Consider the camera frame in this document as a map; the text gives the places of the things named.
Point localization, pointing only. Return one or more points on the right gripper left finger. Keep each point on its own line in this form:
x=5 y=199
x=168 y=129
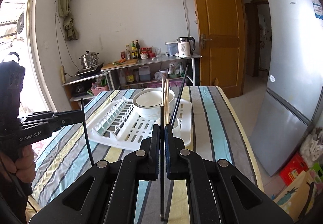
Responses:
x=107 y=192

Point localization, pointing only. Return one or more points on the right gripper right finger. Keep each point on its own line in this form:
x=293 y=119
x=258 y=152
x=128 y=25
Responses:
x=217 y=191

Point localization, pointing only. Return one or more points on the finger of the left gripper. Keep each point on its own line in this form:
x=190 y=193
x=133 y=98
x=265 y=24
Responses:
x=39 y=116
x=62 y=119

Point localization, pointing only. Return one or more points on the black chopstick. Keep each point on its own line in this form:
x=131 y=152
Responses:
x=177 y=104
x=86 y=134
x=162 y=170

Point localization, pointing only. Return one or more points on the wooden chopstick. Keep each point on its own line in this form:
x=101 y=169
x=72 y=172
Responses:
x=164 y=101
x=162 y=91
x=167 y=102

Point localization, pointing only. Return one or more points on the metal kitchen shelf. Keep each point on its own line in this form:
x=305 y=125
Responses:
x=139 y=75

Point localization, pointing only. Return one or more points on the person's left hand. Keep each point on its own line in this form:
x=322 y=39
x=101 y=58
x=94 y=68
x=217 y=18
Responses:
x=23 y=168

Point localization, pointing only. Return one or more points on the induction cooker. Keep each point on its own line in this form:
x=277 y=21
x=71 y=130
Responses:
x=96 y=69

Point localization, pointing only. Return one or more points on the striped tablecloth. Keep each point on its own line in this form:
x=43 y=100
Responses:
x=216 y=133

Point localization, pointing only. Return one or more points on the white plastic dish rack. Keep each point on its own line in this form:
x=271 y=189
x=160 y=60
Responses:
x=118 y=125

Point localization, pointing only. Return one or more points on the steel steamer pot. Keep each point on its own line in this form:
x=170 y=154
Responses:
x=89 y=59

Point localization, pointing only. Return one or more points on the wooden cutting board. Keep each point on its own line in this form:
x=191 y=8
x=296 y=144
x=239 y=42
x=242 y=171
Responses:
x=120 y=63

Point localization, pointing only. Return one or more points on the green curtain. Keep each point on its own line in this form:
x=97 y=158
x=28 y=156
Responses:
x=65 y=13

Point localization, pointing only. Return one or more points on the white utensil holder cup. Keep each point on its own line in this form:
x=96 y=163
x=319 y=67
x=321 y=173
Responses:
x=176 y=129

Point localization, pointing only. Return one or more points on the large white ceramic bowl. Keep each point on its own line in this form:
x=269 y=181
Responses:
x=147 y=103

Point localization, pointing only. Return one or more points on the green label oil bottle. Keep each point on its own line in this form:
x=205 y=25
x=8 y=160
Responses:
x=134 y=54

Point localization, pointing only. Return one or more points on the dark soy sauce bottle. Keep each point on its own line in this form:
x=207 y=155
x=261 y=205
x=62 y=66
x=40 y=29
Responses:
x=138 y=49

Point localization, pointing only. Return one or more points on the silver refrigerator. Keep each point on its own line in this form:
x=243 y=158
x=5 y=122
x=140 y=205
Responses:
x=292 y=103

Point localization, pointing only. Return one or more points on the grey plastic container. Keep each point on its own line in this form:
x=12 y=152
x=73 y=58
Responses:
x=172 y=48

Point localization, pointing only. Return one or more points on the white electric kettle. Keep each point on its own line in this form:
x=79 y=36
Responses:
x=186 y=46

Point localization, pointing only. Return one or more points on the wooden door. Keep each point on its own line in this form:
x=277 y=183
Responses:
x=222 y=41

